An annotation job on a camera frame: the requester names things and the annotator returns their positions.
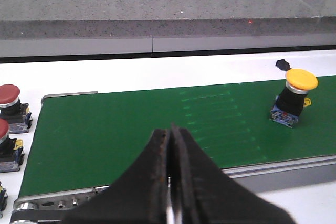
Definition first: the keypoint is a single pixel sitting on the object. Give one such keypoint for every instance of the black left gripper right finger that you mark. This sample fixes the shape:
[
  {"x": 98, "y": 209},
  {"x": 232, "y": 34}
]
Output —
[{"x": 203, "y": 193}]

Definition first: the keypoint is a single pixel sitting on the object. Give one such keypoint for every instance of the green conveyor belt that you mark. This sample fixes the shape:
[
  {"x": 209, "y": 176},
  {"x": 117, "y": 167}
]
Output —
[{"x": 84, "y": 141}]

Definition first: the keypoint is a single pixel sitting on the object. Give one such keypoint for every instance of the red mushroom push button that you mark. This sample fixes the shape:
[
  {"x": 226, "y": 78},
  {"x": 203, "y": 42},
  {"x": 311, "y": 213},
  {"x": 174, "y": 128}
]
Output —
[
  {"x": 17, "y": 114},
  {"x": 12, "y": 154}
]

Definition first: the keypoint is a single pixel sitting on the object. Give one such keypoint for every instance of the aluminium conveyor frame rail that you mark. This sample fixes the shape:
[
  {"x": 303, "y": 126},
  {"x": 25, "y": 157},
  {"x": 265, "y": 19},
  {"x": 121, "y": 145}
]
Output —
[{"x": 52, "y": 207}]

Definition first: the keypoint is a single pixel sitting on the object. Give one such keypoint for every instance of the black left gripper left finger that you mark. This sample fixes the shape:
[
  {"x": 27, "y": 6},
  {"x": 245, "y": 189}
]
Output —
[{"x": 139, "y": 195}]

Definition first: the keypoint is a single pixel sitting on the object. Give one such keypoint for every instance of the small black clip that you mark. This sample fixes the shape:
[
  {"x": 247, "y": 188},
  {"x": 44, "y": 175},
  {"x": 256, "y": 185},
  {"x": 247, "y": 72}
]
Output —
[{"x": 283, "y": 65}]

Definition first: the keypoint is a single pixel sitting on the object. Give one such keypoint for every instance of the yellow mushroom push button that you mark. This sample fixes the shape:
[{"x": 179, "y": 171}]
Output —
[{"x": 290, "y": 102}]

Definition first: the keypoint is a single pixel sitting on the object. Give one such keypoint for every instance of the grey speckled stone slab left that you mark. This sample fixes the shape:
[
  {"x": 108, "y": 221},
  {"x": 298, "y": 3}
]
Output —
[{"x": 127, "y": 18}]

